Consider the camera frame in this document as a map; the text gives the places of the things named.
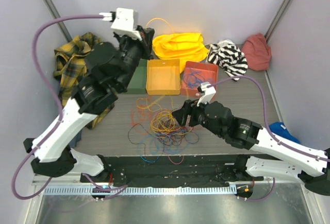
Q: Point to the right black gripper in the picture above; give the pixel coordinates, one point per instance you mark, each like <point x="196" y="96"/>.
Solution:
<point x="181" y="114"/>

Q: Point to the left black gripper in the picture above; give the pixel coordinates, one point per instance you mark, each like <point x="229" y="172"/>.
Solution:
<point x="145" y="44"/>

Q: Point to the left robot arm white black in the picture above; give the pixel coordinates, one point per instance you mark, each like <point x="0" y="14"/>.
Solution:
<point x="109" y="70"/>

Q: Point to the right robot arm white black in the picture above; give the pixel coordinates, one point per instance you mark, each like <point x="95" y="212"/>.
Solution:
<point x="290" y="161"/>

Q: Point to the green plastic tray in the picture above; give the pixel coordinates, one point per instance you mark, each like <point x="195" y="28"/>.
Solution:
<point x="137" y="84"/>

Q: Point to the yellow plastic tray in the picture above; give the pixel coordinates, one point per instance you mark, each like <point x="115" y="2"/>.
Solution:
<point x="163" y="77"/>

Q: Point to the red orange plastic tray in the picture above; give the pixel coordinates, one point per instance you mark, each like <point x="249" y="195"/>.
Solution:
<point x="194" y="74"/>

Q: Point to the yellow cloth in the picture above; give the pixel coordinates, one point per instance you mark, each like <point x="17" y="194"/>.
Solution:
<point x="184" y="46"/>

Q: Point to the yellow plaid flannel shirt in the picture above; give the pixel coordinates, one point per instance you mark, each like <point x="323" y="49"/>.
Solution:
<point x="70" y="63"/>

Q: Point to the black white striped cloth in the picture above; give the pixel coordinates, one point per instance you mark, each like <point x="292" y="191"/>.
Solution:
<point x="229" y="57"/>

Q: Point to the pink red cloth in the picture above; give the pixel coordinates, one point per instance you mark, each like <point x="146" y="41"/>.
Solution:
<point x="257" y="52"/>

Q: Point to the blue cloth at right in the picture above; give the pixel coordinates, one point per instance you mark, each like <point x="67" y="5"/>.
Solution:
<point x="280" y="129"/>

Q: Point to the dark grey folded cloth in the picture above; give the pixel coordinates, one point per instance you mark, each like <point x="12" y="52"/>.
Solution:
<point x="73" y="143"/>

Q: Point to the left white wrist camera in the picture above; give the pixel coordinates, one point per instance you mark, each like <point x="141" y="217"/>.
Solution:
<point x="124" y="22"/>

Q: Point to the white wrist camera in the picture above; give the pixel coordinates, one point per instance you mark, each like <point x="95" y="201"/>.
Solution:
<point x="124" y="22"/>
<point x="207" y="92"/>

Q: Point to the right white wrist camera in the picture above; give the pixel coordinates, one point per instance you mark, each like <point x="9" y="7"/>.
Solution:
<point x="207" y="92"/>

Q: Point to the slotted cable duct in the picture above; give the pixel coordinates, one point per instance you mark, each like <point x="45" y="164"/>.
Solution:
<point x="77" y="190"/>

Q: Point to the left aluminium corner rail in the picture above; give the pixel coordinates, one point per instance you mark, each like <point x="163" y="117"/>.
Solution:
<point x="55" y="14"/>

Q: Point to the aluminium corner rail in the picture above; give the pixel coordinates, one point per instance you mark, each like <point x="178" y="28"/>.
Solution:
<point x="55" y="14"/>
<point x="277" y="18"/>

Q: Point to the right aluminium corner rail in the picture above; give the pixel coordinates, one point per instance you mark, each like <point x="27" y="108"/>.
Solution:
<point x="277" y="18"/>

